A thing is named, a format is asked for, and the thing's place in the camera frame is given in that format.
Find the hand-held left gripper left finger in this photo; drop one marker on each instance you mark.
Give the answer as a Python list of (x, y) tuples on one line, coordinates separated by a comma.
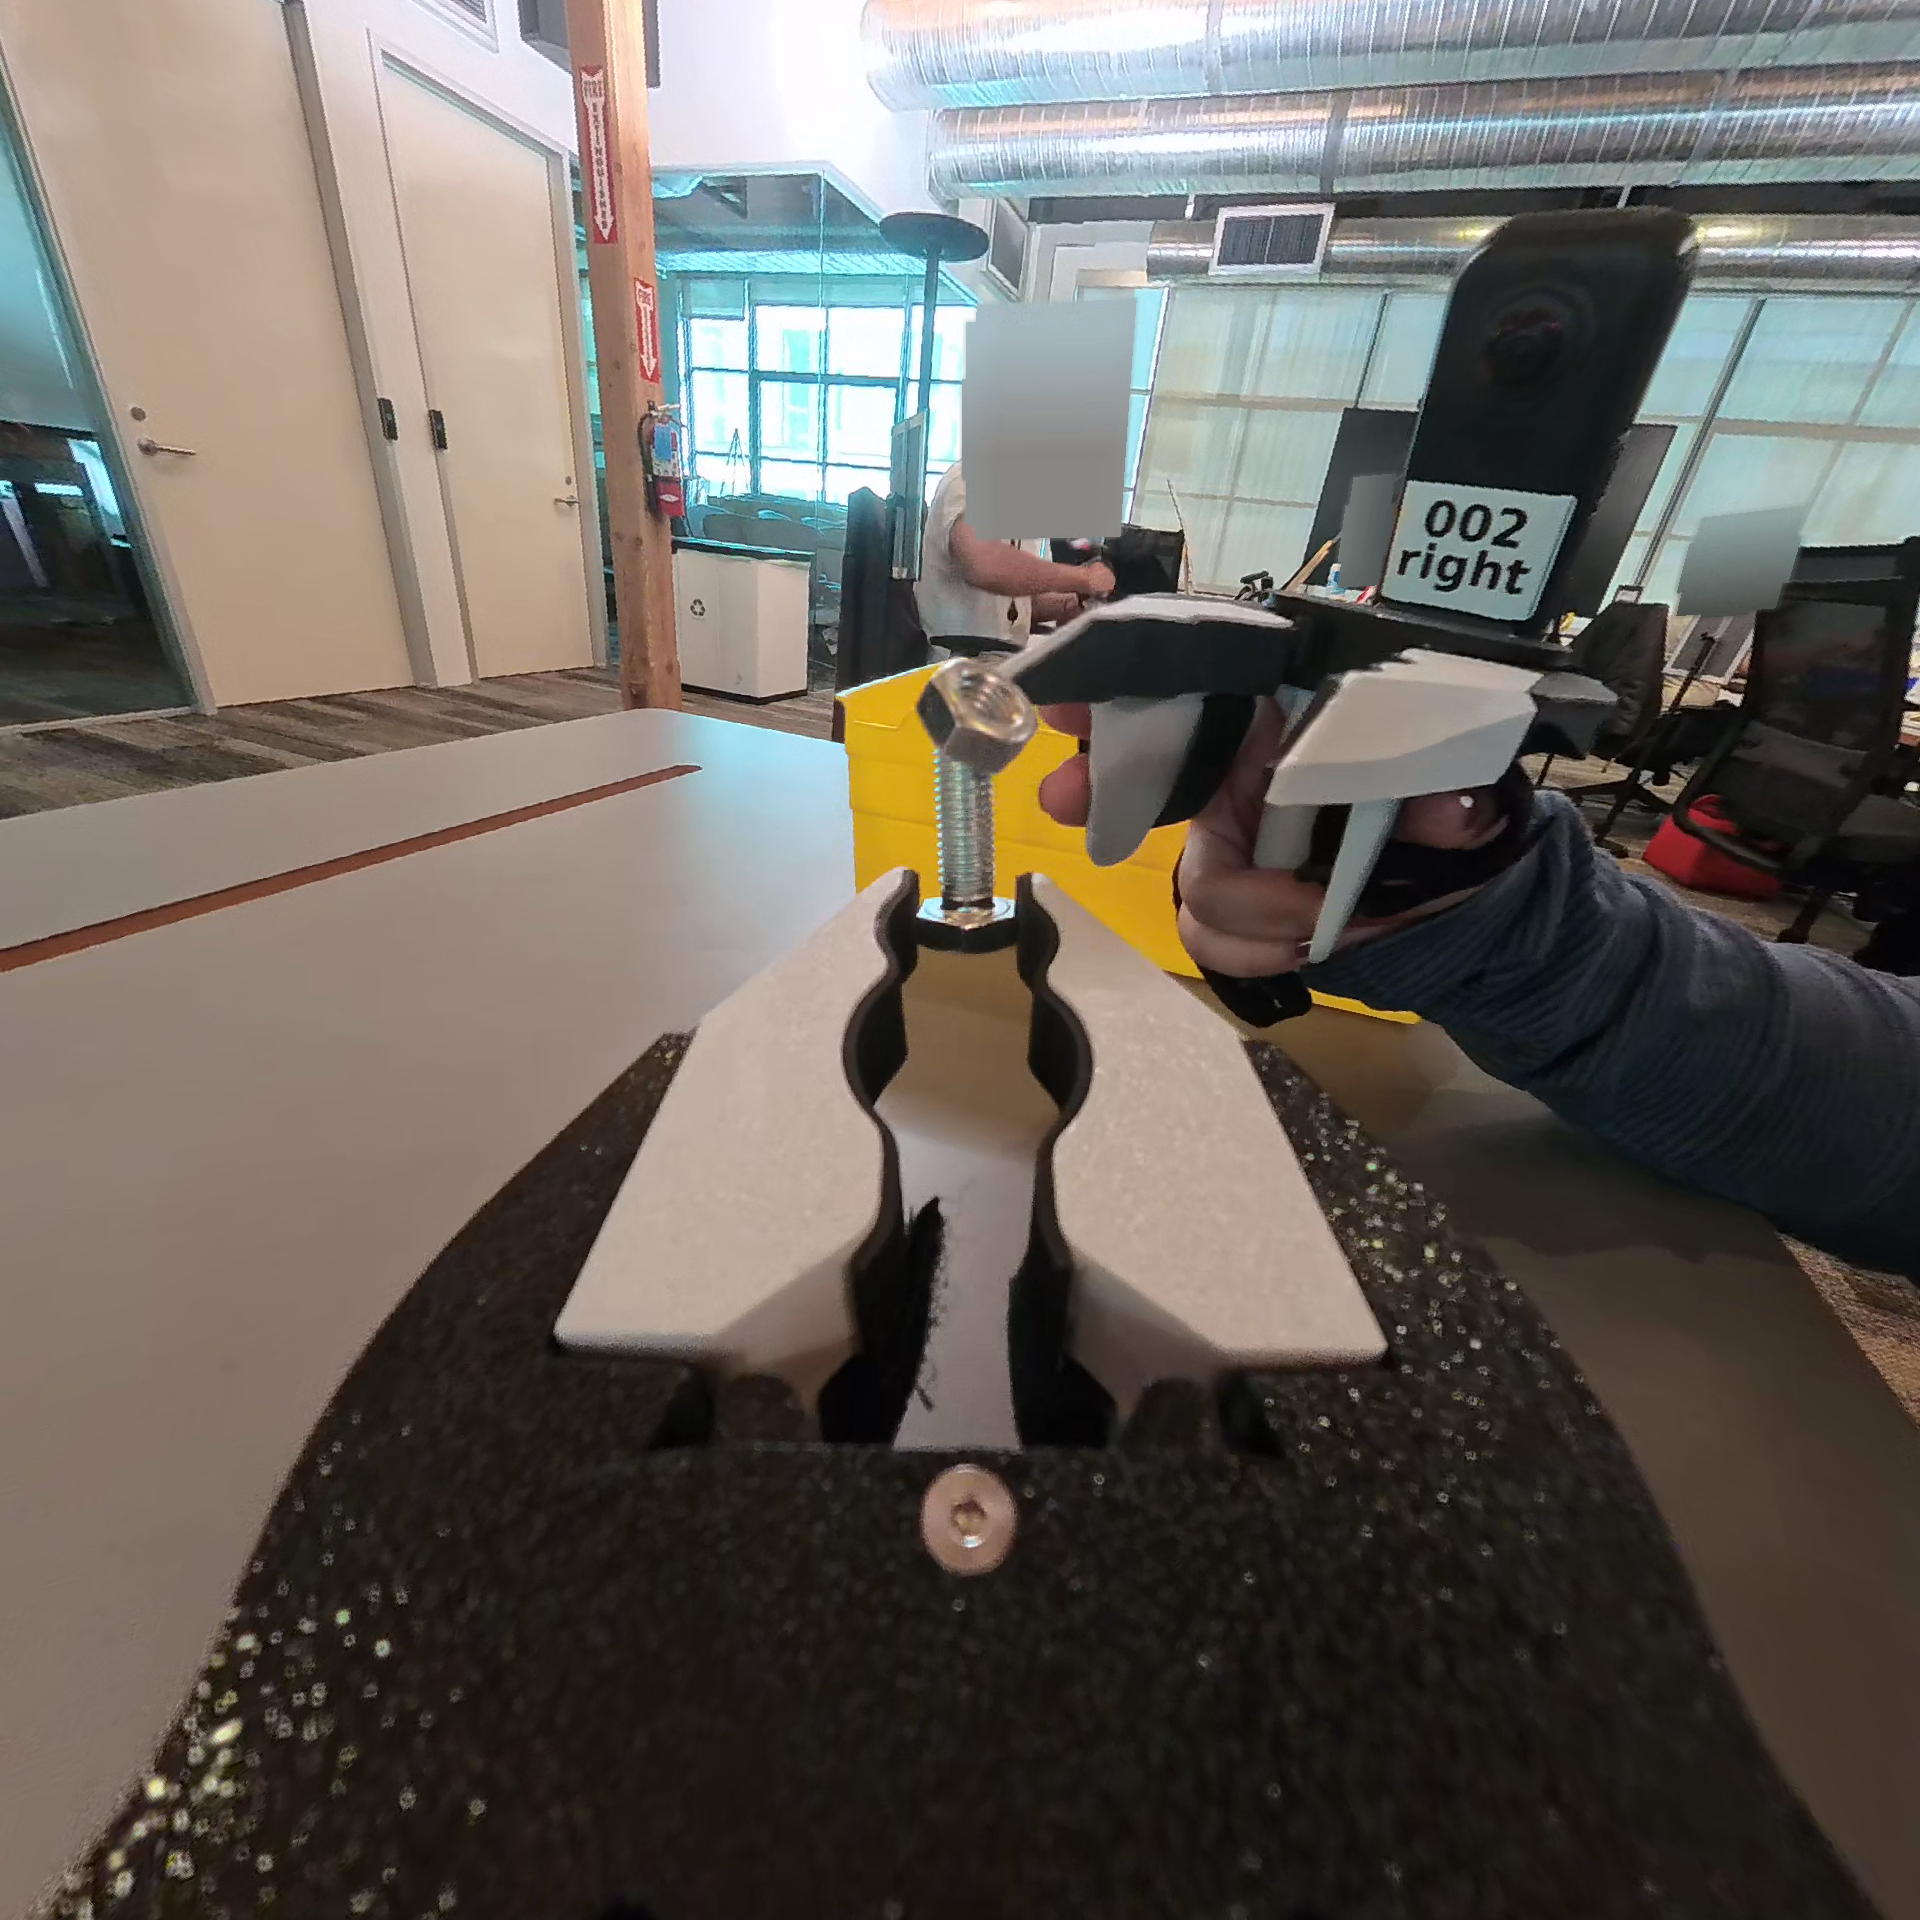
[(720, 1185)]

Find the white recycling cabinet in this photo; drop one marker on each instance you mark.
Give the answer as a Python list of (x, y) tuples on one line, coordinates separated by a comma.
[(742, 623)]

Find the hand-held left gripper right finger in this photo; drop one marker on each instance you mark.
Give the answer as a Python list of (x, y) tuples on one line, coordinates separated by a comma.
[(1199, 1201)]

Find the wooden column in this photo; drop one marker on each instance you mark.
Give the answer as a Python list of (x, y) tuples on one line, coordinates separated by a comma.
[(638, 495)]

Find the steel hex nut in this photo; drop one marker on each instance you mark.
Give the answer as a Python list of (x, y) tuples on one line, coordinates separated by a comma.
[(966, 918)]

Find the red vertical sign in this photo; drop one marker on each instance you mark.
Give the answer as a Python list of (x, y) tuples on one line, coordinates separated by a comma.
[(599, 149), (646, 329)]

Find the steel hex bolt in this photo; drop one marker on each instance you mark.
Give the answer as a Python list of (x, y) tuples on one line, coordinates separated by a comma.
[(971, 812)]

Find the silver ventilation duct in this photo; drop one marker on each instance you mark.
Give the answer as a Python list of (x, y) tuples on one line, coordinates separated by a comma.
[(1350, 92)]

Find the person's right forearm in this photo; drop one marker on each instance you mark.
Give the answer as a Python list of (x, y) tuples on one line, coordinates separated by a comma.
[(1650, 1021)]

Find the black floor lamp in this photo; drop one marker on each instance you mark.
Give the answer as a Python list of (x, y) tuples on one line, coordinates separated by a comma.
[(932, 231)]

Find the white wall vent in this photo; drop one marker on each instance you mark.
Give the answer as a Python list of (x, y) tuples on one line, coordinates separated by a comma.
[(1272, 239)]

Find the person's right hand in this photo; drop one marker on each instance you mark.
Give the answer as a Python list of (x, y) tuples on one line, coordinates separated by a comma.
[(1243, 901)]

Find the yellow plastic bin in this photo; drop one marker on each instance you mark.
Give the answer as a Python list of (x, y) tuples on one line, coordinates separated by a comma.
[(883, 795)]

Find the red bag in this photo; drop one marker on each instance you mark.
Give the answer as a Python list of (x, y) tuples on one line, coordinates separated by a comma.
[(1695, 847)]

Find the red fire extinguisher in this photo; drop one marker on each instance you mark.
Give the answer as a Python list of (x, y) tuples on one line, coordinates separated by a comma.
[(664, 466)]

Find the black high back chair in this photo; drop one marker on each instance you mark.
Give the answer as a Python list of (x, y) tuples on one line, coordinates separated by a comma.
[(870, 600)]

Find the black mesh office chair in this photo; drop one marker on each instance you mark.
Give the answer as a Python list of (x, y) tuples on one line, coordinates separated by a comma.
[(1830, 721)]

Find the white door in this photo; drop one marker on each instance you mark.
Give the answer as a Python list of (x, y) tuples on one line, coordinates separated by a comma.
[(494, 391), (256, 376)]

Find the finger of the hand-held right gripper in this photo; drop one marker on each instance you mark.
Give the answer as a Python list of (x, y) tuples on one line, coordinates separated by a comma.
[(1409, 721), (1154, 648)]

